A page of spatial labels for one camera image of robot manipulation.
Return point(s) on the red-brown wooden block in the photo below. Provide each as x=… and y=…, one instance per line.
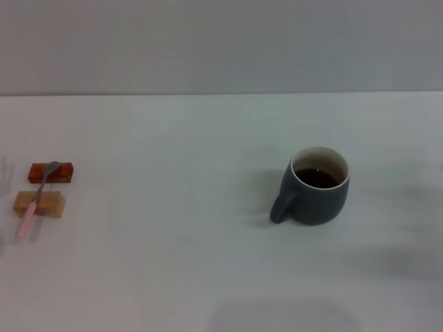
x=62, y=173

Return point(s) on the grey ceramic mug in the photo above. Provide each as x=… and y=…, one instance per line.
x=318, y=204

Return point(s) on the dark coffee liquid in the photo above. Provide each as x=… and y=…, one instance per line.
x=318, y=178

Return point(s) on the light wooden block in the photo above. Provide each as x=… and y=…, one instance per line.
x=52, y=204

